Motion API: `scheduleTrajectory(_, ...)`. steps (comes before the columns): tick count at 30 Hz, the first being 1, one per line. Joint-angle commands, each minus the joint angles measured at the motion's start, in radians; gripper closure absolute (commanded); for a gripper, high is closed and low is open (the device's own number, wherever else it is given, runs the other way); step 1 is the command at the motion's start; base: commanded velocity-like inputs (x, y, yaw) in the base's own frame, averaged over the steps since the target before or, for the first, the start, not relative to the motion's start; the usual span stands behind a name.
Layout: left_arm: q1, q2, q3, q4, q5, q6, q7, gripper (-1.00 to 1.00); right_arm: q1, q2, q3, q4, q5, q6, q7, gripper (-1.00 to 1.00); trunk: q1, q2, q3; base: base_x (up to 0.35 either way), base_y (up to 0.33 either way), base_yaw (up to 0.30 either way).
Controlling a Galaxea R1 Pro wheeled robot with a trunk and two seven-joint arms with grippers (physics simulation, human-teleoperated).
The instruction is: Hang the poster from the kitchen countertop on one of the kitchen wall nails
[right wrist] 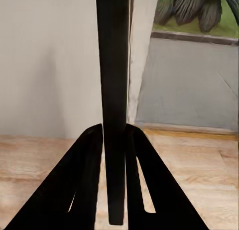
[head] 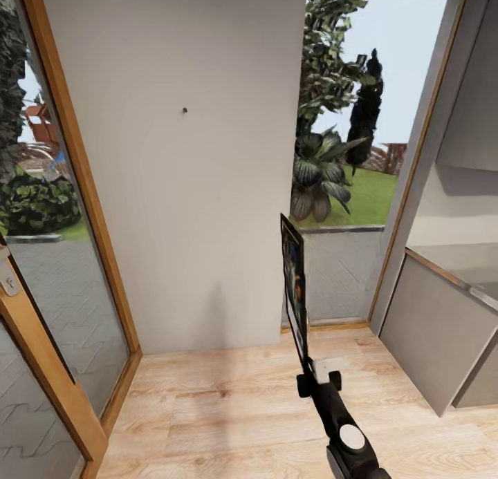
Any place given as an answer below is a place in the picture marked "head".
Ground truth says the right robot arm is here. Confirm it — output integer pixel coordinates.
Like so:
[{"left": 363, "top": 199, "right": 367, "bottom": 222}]
[{"left": 296, "top": 355, "right": 391, "bottom": 479}]

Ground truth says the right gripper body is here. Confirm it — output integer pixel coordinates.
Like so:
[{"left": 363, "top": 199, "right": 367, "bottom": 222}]
[{"left": 296, "top": 371, "right": 342, "bottom": 410}]

